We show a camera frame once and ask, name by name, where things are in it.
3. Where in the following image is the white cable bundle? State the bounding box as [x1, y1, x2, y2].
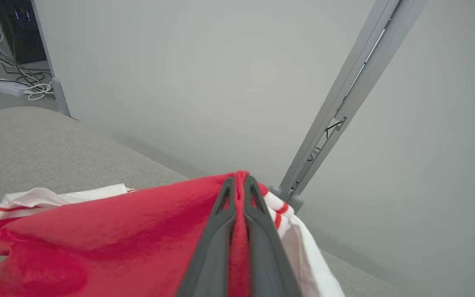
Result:
[0, 25, 55, 101]

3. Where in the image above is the red jersey with white sleeves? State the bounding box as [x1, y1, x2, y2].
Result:
[0, 170, 345, 297]

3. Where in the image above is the grey aluminium partition post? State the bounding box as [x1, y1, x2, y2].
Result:
[29, 0, 72, 118]
[269, 0, 428, 213]

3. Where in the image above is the black computer tower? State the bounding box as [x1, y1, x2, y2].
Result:
[0, 0, 47, 64]

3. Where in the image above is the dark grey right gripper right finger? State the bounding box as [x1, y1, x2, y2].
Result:
[243, 175, 304, 297]

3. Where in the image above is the white power strip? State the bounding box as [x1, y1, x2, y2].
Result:
[0, 79, 26, 97]

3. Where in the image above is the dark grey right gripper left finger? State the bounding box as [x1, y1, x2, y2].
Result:
[176, 177, 238, 297]

